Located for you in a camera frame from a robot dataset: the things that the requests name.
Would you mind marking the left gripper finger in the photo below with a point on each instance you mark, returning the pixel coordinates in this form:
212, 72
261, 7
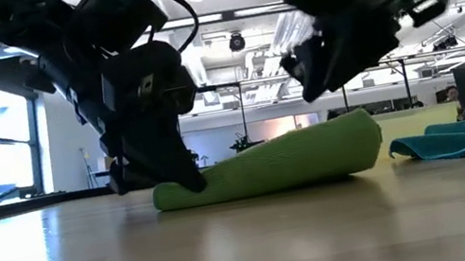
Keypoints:
126, 183
157, 139

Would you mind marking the black table frame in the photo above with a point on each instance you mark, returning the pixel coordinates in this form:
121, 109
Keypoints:
34, 202

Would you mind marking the cardboard box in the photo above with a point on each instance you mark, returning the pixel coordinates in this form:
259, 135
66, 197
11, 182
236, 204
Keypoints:
103, 164

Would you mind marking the person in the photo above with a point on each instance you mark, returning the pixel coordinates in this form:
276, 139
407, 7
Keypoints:
451, 94

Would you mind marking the background black rig frame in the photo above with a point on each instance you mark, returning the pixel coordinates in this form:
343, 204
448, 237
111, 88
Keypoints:
242, 109
406, 80

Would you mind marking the green microfiber towel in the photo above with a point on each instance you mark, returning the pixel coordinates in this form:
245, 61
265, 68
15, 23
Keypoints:
277, 163

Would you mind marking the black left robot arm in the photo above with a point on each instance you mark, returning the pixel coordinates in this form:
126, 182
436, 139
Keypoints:
26, 23

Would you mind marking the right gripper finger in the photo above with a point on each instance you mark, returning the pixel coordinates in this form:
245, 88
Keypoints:
293, 64
353, 51

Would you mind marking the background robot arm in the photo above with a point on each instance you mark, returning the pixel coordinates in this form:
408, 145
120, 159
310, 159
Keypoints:
244, 142

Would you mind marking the black ceiling speaker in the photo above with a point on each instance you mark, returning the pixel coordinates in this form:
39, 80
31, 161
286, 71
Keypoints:
236, 42

